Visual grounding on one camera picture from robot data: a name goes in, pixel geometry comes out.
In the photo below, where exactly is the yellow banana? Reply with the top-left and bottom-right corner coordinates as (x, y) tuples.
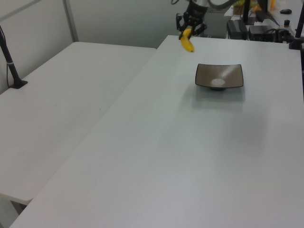
(180, 28), (196, 53)

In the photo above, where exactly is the grey partition frame post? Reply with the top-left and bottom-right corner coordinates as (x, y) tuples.
(62, 0), (79, 43)

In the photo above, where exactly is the black camera stand pole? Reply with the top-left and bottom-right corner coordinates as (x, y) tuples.
(0, 24), (29, 89)

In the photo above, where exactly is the black control box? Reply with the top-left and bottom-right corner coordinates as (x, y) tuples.
(248, 24), (277, 42)

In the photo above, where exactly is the thin black upright pole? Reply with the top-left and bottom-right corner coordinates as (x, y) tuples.
(242, 0), (250, 25)

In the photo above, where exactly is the grey robot cable hose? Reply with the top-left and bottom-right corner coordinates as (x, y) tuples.
(208, 0), (236, 10)

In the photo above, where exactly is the square brown ceramic plate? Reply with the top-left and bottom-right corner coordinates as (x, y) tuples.
(194, 63), (245, 92)

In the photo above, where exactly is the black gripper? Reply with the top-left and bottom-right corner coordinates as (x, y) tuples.
(175, 2), (208, 40)

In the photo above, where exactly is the black electronics box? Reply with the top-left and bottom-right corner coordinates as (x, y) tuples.
(226, 19), (249, 40)

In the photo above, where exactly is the black clamp stand pole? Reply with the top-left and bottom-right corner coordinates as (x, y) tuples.
(288, 0), (304, 51)

